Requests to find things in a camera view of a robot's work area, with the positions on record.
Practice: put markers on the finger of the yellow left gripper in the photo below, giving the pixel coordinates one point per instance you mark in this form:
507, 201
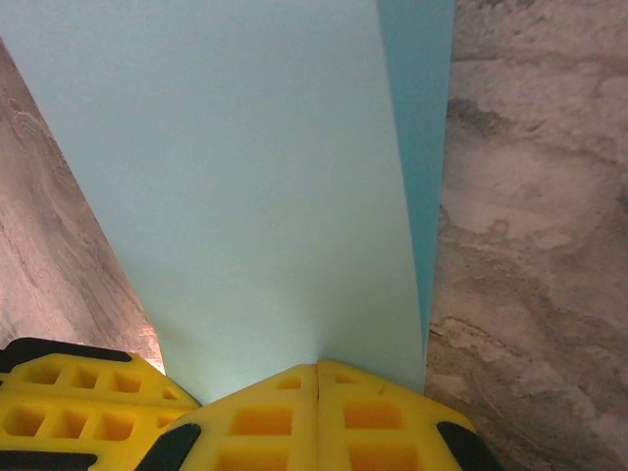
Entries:
98, 397
59, 444

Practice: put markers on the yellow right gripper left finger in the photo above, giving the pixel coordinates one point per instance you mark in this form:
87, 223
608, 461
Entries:
304, 417

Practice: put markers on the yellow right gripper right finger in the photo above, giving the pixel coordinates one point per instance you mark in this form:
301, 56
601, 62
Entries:
329, 417

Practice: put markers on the light blue paper sheet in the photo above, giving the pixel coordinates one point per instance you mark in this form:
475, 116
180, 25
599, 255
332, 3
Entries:
245, 196

